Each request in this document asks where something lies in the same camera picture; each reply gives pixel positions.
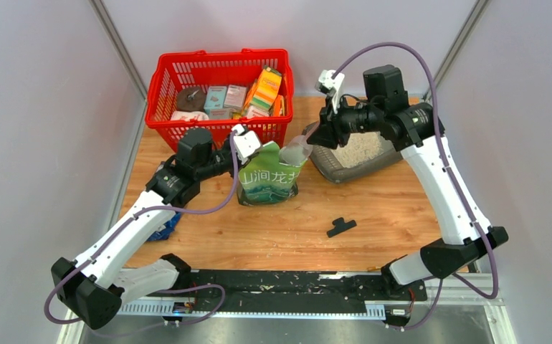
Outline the black bag clip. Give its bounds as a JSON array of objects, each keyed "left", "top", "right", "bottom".
[{"left": 326, "top": 217, "right": 357, "bottom": 238}]

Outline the green cat litter bag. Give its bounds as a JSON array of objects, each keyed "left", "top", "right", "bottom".
[{"left": 237, "top": 141, "right": 303, "bottom": 206}]

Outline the orange packet in basket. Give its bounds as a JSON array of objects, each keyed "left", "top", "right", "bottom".
[{"left": 271, "top": 95, "right": 285, "bottom": 117}]

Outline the white pink sponge pack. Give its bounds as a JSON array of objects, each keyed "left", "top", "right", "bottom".
[{"left": 170, "top": 110, "right": 209, "bottom": 122}]

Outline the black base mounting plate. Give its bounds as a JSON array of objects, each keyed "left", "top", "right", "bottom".
[{"left": 143, "top": 268, "right": 428, "bottom": 315}]

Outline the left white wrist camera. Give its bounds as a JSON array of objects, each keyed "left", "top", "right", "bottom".
[{"left": 231, "top": 124, "right": 262, "bottom": 166}]

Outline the grey litter box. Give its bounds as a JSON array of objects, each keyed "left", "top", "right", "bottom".
[{"left": 310, "top": 133, "right": 403, "bottom": 183}]

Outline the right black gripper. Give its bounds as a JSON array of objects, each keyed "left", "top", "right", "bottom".
[{"left": 308, "top": 94, "right": 384, "bottom": 150}]

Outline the brown round lid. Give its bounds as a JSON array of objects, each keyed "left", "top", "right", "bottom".
[{"left": 176, "top": 86, "right": 206, "bottom": 112}]

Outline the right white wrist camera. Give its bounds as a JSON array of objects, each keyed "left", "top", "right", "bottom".
[{"left": 315, "top": 70, "right": 345, "bottom": 114}]

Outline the teal small box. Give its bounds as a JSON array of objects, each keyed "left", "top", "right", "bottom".
[{"left": 204, "top": 85, "right": 227, "bottom": 115}]

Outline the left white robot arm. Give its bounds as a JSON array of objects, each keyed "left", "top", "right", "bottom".
[{"left": 44, "top": 125, "right": 261, "bottom": 330}]

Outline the colourful sponge pack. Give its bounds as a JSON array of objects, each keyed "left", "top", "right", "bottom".
[{"left": 249, "top": 66, "right": 282, "bottom": 110}]

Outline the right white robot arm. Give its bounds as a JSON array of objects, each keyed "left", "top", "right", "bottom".
[{"left": 308, "top": 64, "right": 509, "bottom": 300}]

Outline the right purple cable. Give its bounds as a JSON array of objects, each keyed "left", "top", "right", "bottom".
[{"left": 330, "top": 42, "right": 500, "bottom": 331}]

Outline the clear plastic scoop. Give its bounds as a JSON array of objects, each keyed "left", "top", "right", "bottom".
[{"left": 279, "top": 122, "right": 319, "bottom": 167}]

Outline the red plastic shopping basket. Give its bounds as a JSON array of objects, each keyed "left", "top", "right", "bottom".
[{"left": 145, "top": 49, "right": 294, "bottom": 150}]

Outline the blue silver snack bag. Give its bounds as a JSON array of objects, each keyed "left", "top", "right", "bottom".
[{"left": 147, "top": 212, "right": 182, "bottom": 242}]

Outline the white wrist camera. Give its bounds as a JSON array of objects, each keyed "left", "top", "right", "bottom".
[
  {"left": 315, "top": 70, "right": 345, "bottom": 114},
  {"left": 231, "top": 124, "right": 262, "bottom": 166}
]

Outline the pink grey small box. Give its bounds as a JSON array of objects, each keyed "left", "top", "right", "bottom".
[{"left": 223, "top": 85, "right": 247, "bottom": 110}]

